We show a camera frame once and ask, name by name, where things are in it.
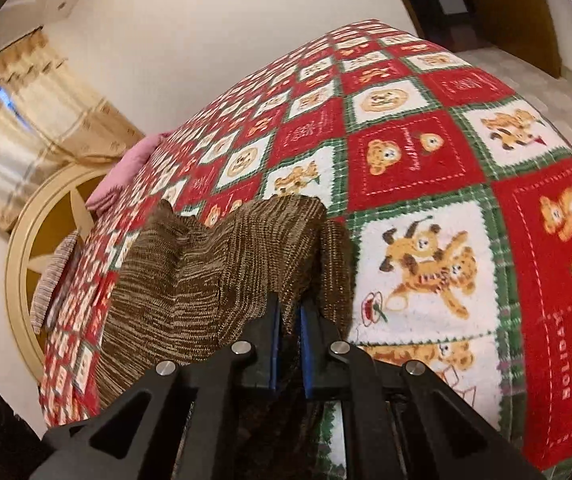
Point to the beige patterned curtain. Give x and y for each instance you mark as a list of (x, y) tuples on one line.
[(31, 130)]

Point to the brown wooden door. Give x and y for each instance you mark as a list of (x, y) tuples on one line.
[(515, 10)]

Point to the brown knitted sweater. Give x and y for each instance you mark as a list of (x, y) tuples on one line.
[(216, 270)]

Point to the striped cloth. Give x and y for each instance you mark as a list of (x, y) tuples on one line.
[(53, 280)]

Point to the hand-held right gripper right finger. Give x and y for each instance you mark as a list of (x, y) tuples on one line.
[(309, 355)]

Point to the pink folded blanket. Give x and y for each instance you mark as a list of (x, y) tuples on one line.
[(126, 170)]

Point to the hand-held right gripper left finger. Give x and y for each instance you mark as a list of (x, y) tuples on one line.
[(273, 345)]

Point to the red bear printed blanket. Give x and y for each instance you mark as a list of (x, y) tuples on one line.
[(415, 160)]

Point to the golden bed headboard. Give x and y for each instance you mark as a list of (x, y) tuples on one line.
[(21, 240)]

